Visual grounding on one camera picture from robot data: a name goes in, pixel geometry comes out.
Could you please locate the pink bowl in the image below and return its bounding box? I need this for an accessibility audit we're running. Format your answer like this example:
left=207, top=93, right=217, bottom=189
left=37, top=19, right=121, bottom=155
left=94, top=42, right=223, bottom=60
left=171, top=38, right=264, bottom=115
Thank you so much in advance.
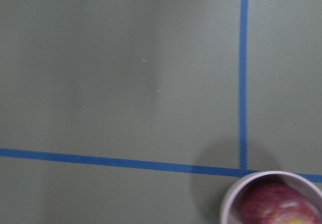
left=219, top=171, right=321, bottom=223

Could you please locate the red yellow apple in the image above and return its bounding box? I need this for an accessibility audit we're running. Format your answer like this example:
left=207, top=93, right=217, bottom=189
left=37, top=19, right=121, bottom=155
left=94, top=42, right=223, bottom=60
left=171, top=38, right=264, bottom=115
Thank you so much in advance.
left=240, top=182, right=321, bottom=223

